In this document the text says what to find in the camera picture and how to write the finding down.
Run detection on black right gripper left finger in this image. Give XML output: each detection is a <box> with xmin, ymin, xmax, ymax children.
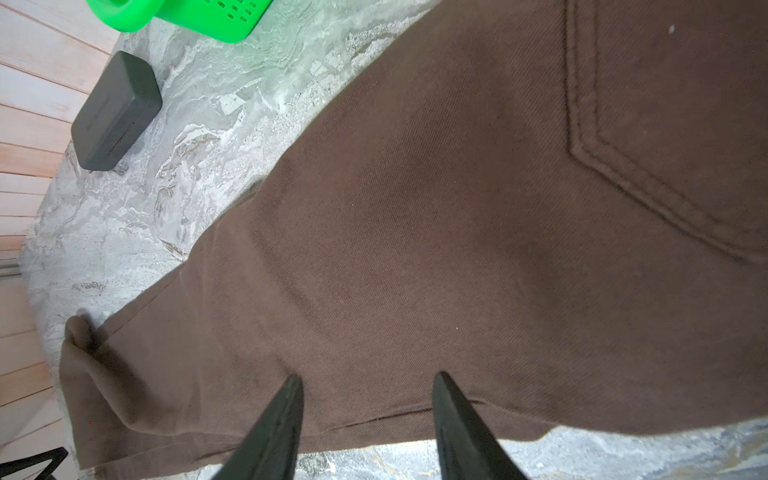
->
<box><xmin>213</xmin><ymin>374</ymin><xmax>304</xmax><ymax>480</ymax></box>

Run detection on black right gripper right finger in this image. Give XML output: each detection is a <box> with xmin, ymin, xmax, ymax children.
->
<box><xmin>432</xmin><ymin>371</ymin><xmax>527</xmax><ymax>480</ymax></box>

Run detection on brown trousers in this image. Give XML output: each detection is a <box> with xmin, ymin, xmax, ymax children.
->
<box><xmin>59</xmin><ymin>1</ymin><xmax>767</xmax><ymax>479</ymax></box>

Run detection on dark grey rectangular case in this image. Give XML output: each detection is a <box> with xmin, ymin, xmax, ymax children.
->
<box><xmin>71</xmin><ymin>50</ymin><xmax>162</xmax><ymax>171</ymax></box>

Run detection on green plastic basket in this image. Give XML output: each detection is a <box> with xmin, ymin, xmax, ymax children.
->
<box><xmin>87</xmin><ymin>0</ymin><xmax>272</xmax><ymax>44</ymax></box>

